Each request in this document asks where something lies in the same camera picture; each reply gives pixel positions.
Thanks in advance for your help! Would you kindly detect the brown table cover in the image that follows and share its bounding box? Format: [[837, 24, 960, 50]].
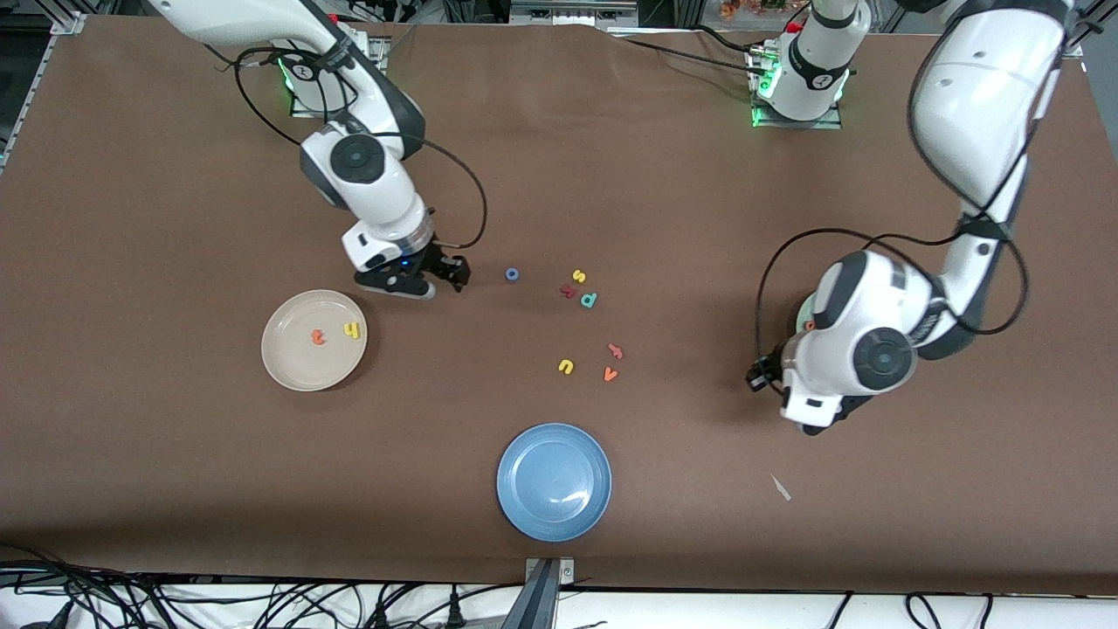
[[0, 16, 1118, 597]]

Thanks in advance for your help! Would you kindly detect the grey metal frame bracket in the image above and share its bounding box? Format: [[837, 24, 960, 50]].
[[511, 0, 640, 29]]

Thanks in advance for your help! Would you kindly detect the black base power cable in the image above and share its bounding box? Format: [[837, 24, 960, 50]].
[[611, 24, 769, 79]]

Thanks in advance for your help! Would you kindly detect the black looped floor cable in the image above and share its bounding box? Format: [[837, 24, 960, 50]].
[[904, 592, 992, 629]]

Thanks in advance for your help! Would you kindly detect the blue round plate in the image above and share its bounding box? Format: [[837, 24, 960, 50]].
[[496, 423, 612, 543]]

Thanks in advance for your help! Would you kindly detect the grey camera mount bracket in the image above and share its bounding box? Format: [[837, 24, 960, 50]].
[[522, 556, 577, 629]]

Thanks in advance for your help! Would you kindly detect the beige round plate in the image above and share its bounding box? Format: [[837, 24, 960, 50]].
[[261, 289, 369, 392]]

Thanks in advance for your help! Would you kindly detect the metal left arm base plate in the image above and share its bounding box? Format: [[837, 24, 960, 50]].
[[749, 48, 844, 130]]

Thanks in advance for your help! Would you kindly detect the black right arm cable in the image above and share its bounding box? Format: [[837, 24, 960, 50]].
[[210, 44, 487, 250]]

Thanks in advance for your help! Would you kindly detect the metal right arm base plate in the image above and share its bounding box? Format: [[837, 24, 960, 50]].
[[291, 37, 385, 119]]

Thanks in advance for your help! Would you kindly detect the aluminium side rail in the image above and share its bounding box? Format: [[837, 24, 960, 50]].
[[0, 12, 86, 171]]

